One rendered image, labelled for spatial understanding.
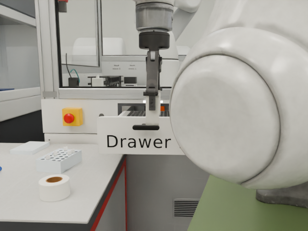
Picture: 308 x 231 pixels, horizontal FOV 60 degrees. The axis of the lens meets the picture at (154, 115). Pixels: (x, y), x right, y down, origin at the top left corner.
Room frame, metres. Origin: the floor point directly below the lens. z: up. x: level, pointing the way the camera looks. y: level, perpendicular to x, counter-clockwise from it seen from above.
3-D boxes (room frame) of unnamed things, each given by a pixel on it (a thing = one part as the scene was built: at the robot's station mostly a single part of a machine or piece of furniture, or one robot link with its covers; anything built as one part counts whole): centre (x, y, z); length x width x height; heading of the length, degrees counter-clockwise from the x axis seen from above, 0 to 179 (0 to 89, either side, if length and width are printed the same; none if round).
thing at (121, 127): (0.76, 0.02, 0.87); 0.29 x 0.02 x 0.11; 87
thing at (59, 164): (0.82, 0.30, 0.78); 0.12 x 0.08 x 0.04; 166
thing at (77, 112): (1.08, 0.34, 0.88); 0.07 x 0.05 x 0.07; 87
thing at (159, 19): (0.67, 0.00, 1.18); 0.09 x 0.09 x 0.06
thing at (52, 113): (1.56, -0.06, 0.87); 1.02 x 0.95 x 0.14; 87
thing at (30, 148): (1.00, 0.48, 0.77); 0.13 x 0.09 x 0.02; 174
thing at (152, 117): (0.60, 0.00, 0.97); 0.03 x 0.01 x 0.07; 87
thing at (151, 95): (0.58, 0.00, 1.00); 0.03 x 0.01 x 0.05; 177
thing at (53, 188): (0.61, 0.24, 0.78); 0.07 x 0.07 x 0.04
